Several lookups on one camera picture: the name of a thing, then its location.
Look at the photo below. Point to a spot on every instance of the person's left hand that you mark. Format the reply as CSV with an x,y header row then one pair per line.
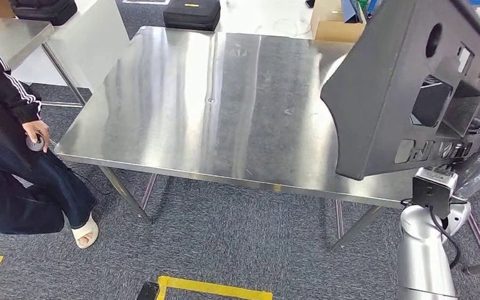
x,y
37,129

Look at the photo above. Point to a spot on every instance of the black plastic plate bracket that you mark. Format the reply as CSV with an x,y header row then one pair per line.
x,y
368,103

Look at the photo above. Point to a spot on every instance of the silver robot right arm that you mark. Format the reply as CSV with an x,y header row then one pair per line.
x,y
422,261

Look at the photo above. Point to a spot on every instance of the stainless steel workbench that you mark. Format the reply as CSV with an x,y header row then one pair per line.
x,y
182,103

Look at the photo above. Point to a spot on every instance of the person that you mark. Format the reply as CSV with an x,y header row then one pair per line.
x,y
0,186

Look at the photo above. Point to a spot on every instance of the steel side table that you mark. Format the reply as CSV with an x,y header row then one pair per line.
x,y
8,37

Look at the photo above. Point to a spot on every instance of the person's white slipper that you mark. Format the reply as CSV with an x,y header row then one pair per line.
x,y
86,232

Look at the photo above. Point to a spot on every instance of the black bag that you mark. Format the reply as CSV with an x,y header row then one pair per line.
x,y
45,10

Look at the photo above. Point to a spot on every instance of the black zip case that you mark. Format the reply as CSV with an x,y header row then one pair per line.
x,y
192,14

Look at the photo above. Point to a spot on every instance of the open cardboard box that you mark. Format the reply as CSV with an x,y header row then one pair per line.
x,y
331,31

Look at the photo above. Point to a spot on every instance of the blue folder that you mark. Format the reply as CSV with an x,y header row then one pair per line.
x,y
349,10

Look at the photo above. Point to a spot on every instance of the white table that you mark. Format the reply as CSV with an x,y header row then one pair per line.
x,y
244,20

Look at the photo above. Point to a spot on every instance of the black phone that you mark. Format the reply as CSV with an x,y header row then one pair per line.
x,y
309,3

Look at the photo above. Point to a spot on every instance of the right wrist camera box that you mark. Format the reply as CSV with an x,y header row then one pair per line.
x,y
432,192

